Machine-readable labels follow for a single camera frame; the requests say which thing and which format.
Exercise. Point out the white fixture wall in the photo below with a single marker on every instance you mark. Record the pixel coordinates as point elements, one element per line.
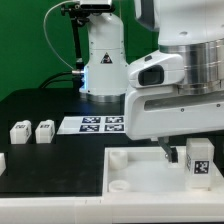
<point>114,209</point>

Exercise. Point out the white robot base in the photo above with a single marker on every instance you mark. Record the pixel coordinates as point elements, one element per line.
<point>106,73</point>

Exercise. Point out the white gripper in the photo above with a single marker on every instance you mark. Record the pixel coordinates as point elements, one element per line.
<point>159,113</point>

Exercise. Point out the white block left edge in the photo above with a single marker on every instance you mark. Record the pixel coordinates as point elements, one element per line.
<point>2,163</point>

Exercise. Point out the black camera stand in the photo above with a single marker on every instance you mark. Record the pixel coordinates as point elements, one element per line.
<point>79,12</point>

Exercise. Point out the white square table top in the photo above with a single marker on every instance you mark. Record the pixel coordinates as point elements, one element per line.
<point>144,170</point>

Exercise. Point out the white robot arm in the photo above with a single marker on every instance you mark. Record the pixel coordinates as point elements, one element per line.
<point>179,88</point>

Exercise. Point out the white sheet with tags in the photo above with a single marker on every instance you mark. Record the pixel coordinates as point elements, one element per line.
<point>91,124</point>

